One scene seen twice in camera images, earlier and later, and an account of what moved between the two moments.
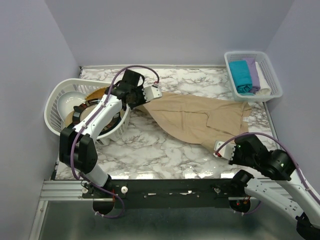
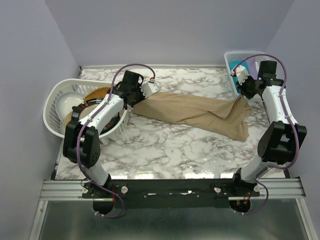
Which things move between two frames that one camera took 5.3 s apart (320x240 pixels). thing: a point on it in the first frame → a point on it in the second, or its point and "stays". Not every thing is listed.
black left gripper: [139, 89] stays
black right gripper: [234, 159] → [248, 96]
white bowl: [67, 102] stays
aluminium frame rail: [73, 190] stays
